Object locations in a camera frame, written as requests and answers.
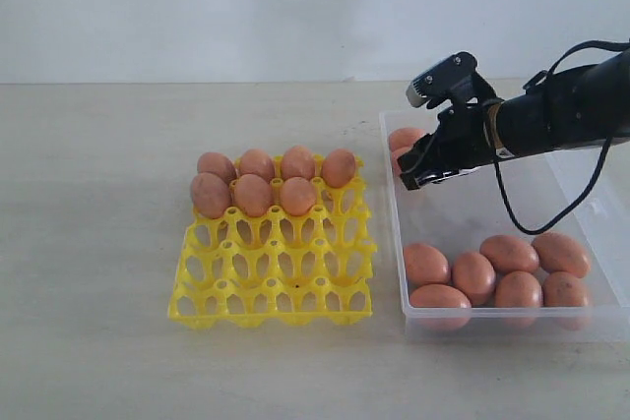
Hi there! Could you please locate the brown egg packed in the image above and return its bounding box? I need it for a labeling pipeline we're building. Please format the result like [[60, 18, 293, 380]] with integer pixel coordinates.
[[321, 149, 356, 188], [197, 151, 237, 185], [238, 149, 276, 182], [281, 145, 316, 181]]

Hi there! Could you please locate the black camera cable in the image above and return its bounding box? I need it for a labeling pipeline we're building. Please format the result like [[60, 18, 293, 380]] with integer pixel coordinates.
[[422, 38, 630, 236]]

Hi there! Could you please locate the brown egg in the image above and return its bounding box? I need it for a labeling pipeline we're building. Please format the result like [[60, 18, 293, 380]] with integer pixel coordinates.
[[233, 174, 274, 217], [451, 251, 496, 306], [280, 177, 317, 216], [479, 235, 539, 274], [190, 172, 232, 218], [391, 147, 411, 176], [409, 284, 472, 309], [403, 243, 451, 286], [532, 232, 592, 278], [542, 271, 591, 307], [388, 127, 425, 151], [494, 270, 543, 308]]

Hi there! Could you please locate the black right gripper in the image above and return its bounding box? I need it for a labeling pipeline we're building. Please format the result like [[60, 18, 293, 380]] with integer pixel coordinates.
[[398, 72, 498, 191]]

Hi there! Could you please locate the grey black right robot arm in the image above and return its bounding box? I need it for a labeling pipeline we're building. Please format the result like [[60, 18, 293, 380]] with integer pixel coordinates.
[[397, 44, 629, 190]]

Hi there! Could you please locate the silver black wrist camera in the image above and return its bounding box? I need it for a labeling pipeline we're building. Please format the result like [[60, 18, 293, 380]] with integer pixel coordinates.
[[406, 51, 477, 109]]

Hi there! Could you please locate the yellow plastic egg tray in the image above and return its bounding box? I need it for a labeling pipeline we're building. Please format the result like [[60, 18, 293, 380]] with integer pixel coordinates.
[[167, 174, 377, 329]]

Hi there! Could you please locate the clear plastic container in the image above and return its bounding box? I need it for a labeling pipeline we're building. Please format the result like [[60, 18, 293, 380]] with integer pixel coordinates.
[[380, 109, 629, 342]]

